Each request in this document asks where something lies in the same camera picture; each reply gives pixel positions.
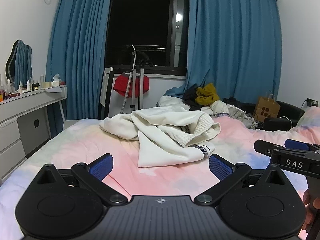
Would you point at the black clothes heap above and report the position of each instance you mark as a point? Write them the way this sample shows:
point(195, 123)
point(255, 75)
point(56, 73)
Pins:
point(191, 97)

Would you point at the black white folded board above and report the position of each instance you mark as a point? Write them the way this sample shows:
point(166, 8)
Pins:
point(106, 92)

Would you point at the white dressing desk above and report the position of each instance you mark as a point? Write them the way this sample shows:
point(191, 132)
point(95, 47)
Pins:
point(22, 120)

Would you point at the person's right hand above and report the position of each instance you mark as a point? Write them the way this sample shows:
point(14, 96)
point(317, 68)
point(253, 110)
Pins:
point(312, 210)

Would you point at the grey white clothes pile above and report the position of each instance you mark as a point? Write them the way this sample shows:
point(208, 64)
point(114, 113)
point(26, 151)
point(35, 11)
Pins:
point(232, 113)

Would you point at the blue curtain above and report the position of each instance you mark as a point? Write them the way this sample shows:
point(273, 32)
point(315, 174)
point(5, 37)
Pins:
point(80, 55)
point(232, 42)

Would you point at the pastel pillow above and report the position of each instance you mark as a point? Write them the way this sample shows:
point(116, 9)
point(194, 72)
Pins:
point(310, 120)

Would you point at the tall white spray bottle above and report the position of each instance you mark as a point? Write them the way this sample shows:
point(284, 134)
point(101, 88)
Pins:
point(42, 80)

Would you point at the mustard yellow garment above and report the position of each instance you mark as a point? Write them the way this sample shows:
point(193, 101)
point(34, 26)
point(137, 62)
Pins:
point(206, 95)

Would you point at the small white bottle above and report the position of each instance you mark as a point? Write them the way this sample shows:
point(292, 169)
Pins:
point(28, 86)
point(20, 87)

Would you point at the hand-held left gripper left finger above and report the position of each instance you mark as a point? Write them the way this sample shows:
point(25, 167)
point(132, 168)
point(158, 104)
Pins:
point(101, 167)

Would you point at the cream box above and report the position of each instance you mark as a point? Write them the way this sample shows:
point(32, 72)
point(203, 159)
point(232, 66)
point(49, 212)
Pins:
point(46, 84)

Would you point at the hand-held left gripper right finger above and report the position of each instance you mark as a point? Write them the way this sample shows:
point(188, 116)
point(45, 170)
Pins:
point(220, 168)

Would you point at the white crumpled quilt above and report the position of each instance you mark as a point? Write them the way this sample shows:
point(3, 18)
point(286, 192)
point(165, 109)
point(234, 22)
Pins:
point(172, 102)

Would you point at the dark window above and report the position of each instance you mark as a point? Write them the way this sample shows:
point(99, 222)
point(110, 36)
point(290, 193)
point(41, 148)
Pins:
point(142, 22)

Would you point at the wall power socket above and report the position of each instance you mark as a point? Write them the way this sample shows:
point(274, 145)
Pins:
point(312, 102)

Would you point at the brown paper bag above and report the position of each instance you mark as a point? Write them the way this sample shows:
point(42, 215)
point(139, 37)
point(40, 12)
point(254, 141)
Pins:
point(266, 108)

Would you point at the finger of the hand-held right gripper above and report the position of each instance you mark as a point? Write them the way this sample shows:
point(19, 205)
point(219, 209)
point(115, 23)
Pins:
point(265, 147)
point(296, 144)

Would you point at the white garment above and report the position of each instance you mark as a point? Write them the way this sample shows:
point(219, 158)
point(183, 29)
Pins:
point(170, 135)

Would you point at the white tissue box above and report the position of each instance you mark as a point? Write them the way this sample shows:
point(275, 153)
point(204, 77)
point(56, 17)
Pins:
point(56, 82)

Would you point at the pastel bed sheet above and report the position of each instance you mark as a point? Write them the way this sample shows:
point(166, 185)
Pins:
point(75, 150)

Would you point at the black armchair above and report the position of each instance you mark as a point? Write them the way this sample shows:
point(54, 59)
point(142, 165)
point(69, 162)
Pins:
point(287, 115)

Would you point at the red garment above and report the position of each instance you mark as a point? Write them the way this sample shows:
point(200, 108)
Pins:
point(120, 83)

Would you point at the wavy black framed mirror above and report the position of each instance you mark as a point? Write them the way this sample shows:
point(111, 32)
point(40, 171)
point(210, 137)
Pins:
point(20, 60)

